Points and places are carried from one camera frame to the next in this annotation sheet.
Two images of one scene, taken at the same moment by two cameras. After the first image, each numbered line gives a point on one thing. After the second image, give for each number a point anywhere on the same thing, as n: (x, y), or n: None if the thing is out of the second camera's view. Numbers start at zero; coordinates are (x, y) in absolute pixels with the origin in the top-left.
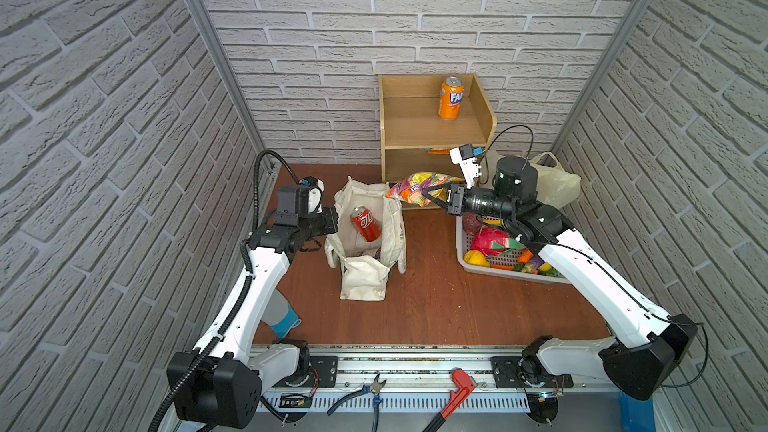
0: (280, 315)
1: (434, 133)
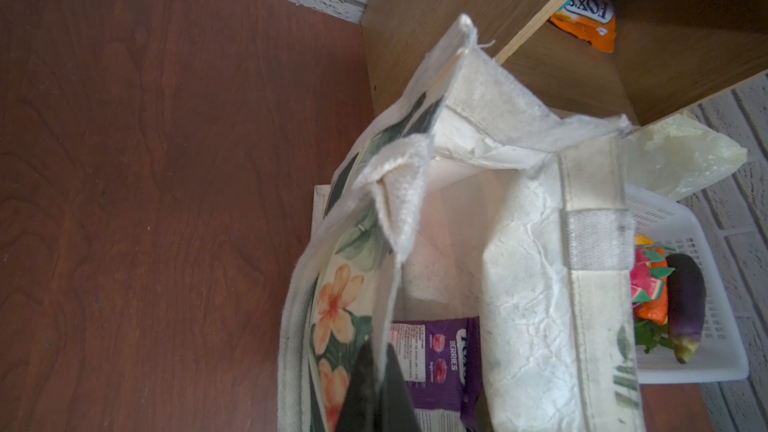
0: None
1: (688, 24)
